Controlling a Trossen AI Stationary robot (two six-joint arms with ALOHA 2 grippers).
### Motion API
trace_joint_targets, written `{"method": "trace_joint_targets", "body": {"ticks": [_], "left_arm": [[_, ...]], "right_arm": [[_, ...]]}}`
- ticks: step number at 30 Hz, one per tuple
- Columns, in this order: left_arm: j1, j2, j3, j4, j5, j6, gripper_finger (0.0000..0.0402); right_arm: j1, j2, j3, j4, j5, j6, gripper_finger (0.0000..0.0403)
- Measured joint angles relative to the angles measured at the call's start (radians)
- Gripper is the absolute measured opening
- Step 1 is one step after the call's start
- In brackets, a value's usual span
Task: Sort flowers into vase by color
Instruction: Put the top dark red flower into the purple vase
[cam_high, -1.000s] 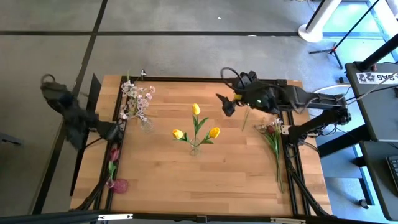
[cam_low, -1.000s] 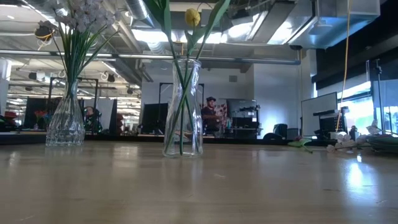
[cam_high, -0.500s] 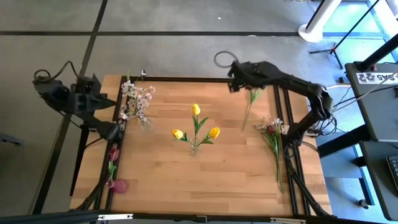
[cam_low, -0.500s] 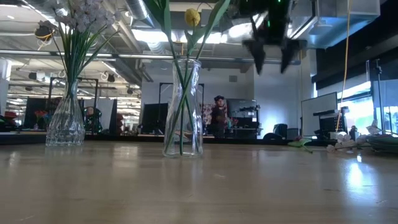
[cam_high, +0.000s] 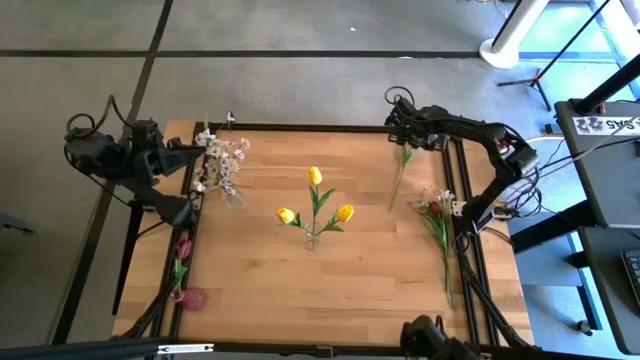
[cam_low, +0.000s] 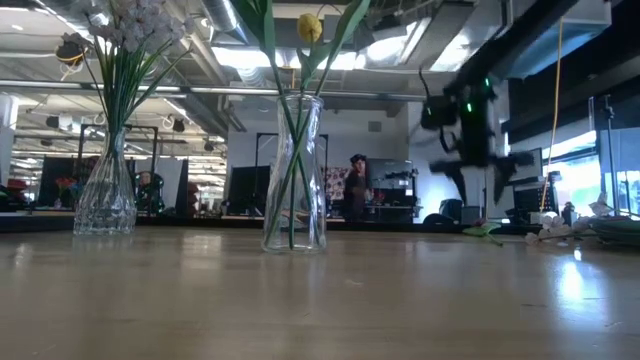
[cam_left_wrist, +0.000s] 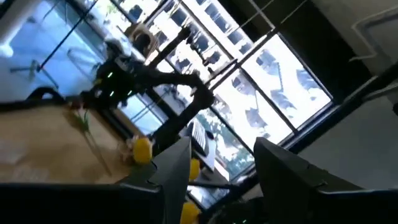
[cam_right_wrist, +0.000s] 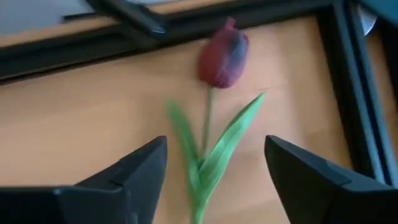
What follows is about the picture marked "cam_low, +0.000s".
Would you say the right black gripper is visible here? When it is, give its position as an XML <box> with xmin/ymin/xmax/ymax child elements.
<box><xmin>428</xmin><ymin>82</ymin><xmax>536</xmax><ymax>207</ymax></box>

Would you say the white blossom flower bunch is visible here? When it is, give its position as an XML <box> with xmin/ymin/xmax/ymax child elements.
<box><xmin>58</xmin><ymin>0</ymin><xmax>197</xmax><ymax>151</ymax></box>
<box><xmin>523</xmin><ymin>192</ymin><xmax>619</xmax><ymax>247</ymax></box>

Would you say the yellow artificial tulip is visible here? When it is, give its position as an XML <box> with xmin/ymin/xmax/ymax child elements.
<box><xmin>230</xmin><ymin>0</ymin><xmax>324</xmax><ymax>249</ymax></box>
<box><xmin>263</xmin><ymin>0</ymin><xmax>372</xmax><ymax>249</ymax></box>
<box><xmin>287</xmin><ymin>12</ymin><xmax>326</xmax><ymax>250</ymax></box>

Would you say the ribbed clear glass vase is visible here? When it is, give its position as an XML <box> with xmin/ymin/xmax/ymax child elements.
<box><xmin>73</xmin><ymin>127</ymin><xmax>139</xmax><ymax>237</ymax></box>

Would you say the slim clear glass vase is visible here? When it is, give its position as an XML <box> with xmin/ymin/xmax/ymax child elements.
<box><xmin>262</xmin><ymin>93</ymin><xmax>329</xmax><ymax>254</ymax></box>

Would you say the white whiteboard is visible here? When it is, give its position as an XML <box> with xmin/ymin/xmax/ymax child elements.
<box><xmin>483</xmin><ymin>147</ymin><xmax>544</xmax><ymax>222</ymax></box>

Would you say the grey waste bin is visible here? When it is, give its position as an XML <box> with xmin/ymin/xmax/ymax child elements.
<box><xmin>460</xmin><ymin>205</ymin><xmax>482</xmax><ymax>226</ymax></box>

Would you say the black office chair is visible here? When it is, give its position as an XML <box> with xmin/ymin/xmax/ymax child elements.
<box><xmin>423</xmin><ymin>198</ymin><xmax>464</xmax><ymax>225</ymax></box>

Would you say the black equipment cart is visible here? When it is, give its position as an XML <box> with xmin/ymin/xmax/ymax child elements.
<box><xmin>503</xmin><ymin>171</ymin><xmax>562</xmax><ymax>217</ymax></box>

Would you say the bright window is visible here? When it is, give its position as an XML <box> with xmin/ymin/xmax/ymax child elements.
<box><xmin>542</xmin><ymin>130</ymin><xmax>604</xmax><ymax>214</ymax></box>

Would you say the horizontal ceiling pipe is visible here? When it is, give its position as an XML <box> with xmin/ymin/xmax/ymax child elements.
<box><xmin>0</xmin><ymin>79</ymin><xmax>431</xmax><ymax>105</ymax></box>

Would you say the black stand pole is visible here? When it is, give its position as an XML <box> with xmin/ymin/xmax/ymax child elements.
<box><xmin>601</xmin><ymin>93</ymin><xmax>620</xmax><ymax>217</ymax></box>

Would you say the polka dot cloth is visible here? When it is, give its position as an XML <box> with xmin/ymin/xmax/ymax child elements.
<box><xmin>323</xmin><ymin>166</ymin><xmax>351</xmax><ymax>202</ymax></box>

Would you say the silver ventilation hood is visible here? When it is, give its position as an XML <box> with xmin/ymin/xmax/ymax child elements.
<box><xmin>492</xmin><ymin>0</ymin><xmax>614</xmax><ymax>81</ymax></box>

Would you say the black monitor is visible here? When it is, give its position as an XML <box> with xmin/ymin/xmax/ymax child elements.
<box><xmin>227</xmin><ymin>165</ymin><xmax>272</xmax><ymax>209</ymax></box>

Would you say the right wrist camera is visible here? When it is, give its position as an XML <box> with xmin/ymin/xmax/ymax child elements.
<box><xmin>418</xmin><ymin>93</ymin><xmax>460</xmax><ymax>132</ymax></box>

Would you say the black aluminium table frame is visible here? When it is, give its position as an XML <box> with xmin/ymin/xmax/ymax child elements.
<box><xmin>0</xmin><ymin>209</ymin><xmax>640</xmax><ymax>252</ymax></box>

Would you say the dark wall screen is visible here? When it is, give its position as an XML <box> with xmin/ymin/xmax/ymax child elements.
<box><xmin>367</xmin><ymin>158</ymin><xmax>416</xmax><ymax>191</ymax></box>

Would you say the yellow hanging cable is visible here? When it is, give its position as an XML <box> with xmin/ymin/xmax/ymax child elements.
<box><xmin>538</xmin><ymin>14</ymin><xmax>567</xmax><ymax>212</ymax></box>

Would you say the small silver ceiling duct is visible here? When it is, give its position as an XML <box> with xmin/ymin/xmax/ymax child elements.
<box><xmin>199</xmin><ymin>0</ymin><xmax>251</xmax><ymax>46</ymax></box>

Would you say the black ceiling dome camera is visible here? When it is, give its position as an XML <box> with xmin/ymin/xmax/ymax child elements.
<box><xmin>54</xmin><ymin>38</ymin><xmax>92</xmax><ymax>69</ymax></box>

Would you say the large silver ceiling duct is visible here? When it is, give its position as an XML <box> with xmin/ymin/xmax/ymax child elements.
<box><xmin>29</xmin><ymin>0</ymin><xmax>201</xmax><ymax>101</ymax></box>

